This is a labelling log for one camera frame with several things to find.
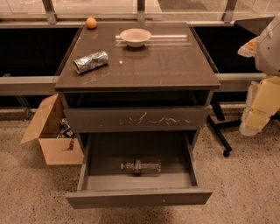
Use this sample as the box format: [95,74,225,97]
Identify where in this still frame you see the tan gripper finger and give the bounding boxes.
[237,37,259,58]
[239,76,280,136]

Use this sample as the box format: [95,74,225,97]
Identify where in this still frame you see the white bowl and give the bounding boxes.
[120,29,151,47]

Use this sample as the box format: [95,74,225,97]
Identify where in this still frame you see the open middle drawer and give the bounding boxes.
[66,131,212,209]

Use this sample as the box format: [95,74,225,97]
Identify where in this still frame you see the black rolling stand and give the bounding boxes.
[206,102,241,158]

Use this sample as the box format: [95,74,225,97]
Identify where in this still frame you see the dark brown drawer cabinet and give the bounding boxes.
[57,24,216,145]

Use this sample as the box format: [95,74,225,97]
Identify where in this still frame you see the crumpled silver foil bag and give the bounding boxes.
[73,51,109,74]

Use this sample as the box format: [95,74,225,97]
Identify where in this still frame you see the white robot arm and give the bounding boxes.
[237,14,280,136]

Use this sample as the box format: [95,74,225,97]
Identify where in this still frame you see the clear plastic water bottle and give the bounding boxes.
[120,159,161,176]

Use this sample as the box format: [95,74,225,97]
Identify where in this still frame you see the items inside cardboard box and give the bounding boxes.
[57,118,75,138]

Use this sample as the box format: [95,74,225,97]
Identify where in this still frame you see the closed scratched top drawer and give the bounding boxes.
[64,106,210,133]

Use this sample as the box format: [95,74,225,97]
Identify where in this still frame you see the orange fruit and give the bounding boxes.
[86,17,97,29]

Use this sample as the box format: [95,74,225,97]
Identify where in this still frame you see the open cardboard box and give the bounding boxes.
[21,94,84,165]

